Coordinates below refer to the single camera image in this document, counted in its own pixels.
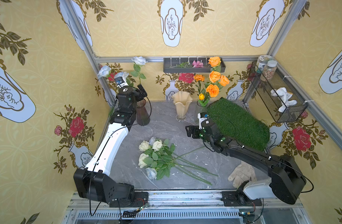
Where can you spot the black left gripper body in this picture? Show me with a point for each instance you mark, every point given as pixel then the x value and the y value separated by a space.
pixel 141 91

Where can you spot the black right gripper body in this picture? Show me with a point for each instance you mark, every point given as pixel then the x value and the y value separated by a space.
pixel 192 131

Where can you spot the small orange marigold stem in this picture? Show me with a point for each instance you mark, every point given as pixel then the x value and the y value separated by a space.
pixel 212 91

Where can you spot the white rose top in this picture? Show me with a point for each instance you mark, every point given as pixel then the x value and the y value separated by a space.
pixel 152 140

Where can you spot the orange rose stem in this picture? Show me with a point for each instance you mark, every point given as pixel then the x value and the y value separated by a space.
pixel 222 82
pixel 215 62
pixel 214 76

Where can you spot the orange marigold flower stem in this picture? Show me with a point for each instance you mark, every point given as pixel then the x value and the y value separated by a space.
pixel 199 80

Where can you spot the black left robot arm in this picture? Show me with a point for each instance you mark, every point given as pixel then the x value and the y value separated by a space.
pixel 93 182

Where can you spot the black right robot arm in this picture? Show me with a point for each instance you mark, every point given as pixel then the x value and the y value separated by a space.
pixel 285 180

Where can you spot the dark purple glass vase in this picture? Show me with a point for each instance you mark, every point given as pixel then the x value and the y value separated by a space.
pixel 143 118

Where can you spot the green artificial grass mat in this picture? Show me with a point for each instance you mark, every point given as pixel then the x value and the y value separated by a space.
pixel 236 122

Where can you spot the clear glass vase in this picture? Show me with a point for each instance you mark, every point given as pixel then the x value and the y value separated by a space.
pixel 199 109

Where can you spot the cream ruffled vase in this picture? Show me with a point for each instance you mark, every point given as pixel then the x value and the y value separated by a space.
pixel 181 100

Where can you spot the beige work glove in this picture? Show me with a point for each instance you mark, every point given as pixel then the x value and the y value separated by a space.
pixel 243 172

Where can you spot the pink flower in planter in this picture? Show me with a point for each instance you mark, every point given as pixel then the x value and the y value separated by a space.
pixel 197 64

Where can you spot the white cloth figure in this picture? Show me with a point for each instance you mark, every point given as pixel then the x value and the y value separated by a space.
pixel 284 96

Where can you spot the jar with white lid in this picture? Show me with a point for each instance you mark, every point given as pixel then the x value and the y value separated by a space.
pixel 269 70

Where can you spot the glass jar with floral lid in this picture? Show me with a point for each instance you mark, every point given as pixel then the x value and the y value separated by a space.
pixel 262 62

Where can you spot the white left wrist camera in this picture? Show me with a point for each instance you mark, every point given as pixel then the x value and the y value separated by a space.
pixel 121 82

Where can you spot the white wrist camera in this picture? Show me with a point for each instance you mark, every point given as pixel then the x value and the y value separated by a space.
pixel 203 116
pixel 121 82

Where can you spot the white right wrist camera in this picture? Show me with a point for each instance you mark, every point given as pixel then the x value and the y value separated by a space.
pixel 203 116

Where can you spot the grey wall planter shelf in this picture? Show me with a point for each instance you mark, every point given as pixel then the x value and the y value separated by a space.
pixel 184 65

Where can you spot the black wire wall basket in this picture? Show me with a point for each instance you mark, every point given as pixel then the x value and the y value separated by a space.
pixel 262 90

